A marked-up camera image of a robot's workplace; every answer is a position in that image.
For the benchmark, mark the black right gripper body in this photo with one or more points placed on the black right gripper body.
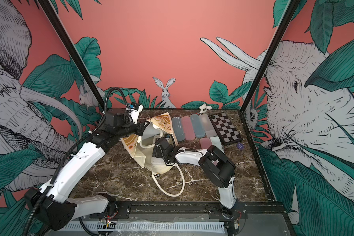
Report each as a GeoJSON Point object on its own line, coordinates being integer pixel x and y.
{"type": "Point", "coordinates": [159, 154]}

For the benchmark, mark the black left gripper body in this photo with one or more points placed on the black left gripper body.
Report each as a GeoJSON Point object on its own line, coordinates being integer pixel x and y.
{"type": "Point", "coordinates": [130, 129]}

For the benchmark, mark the cream floral canvas tote bag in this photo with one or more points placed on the cream floral canvas tote bag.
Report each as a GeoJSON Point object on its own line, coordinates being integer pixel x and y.
{"type": "Point", "coordinates": [141, 148]}

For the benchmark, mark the pink pencil case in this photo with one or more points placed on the pink pencil case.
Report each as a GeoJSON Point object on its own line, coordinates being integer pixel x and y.
{"type": "Point", "coordinates": [188, 128]}
{"type": "Point", "coordinates": [205, 143]}

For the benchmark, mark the translucent white pencil case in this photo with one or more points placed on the translucent white pencil case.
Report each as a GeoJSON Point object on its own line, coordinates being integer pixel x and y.
{"type": "Point", "coordinates": [207, 125]}

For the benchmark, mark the pale mint case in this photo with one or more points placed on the pale mint case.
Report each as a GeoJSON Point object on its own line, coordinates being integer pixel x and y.
{"type": "Point", "coordinates": [215, 141]}

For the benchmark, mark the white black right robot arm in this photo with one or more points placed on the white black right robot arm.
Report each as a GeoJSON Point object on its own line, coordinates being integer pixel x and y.
{"type": "Point", "coordinates": [218, 168]}

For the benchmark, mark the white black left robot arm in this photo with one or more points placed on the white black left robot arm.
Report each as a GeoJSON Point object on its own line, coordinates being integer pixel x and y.
{"type": "Point", "coordinates": [51, 203]}

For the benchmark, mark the light teal case in bag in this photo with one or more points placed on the light teal case in bag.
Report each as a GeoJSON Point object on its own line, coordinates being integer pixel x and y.
{"type": "Point", "coordinates": [178, 129]}

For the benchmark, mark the small white toy figure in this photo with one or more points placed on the small white toy figure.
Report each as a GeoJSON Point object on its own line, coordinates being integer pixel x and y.
{"type": "Point", "coordinates": [204, 108]}

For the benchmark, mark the black white chessboard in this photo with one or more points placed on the black white chessboard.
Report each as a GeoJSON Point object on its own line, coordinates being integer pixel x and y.
{"type": "Point", "coordinates": [225, 129]}

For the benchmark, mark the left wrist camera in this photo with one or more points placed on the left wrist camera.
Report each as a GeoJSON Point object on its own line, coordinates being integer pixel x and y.
{"type": "Point", "coordinates": [123, 117]}

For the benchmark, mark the black front mounting rail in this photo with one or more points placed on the black front mounting rail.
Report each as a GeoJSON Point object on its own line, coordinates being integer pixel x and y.
{"type": "Point", "coordinates": [213, 210]}

